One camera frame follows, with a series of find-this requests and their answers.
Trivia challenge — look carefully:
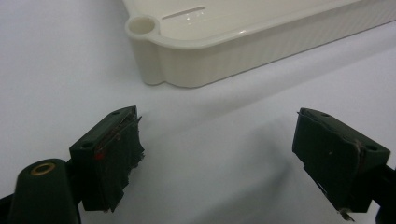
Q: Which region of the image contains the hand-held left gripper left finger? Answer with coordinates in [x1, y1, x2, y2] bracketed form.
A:
[68, 105, 146, 214]

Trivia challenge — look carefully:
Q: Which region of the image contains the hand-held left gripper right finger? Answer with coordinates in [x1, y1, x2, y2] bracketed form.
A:
[291, 107, 391, 222]

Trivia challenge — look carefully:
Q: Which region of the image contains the cream plastic tray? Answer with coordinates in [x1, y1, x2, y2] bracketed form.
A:
[121, 0, 396, 89]

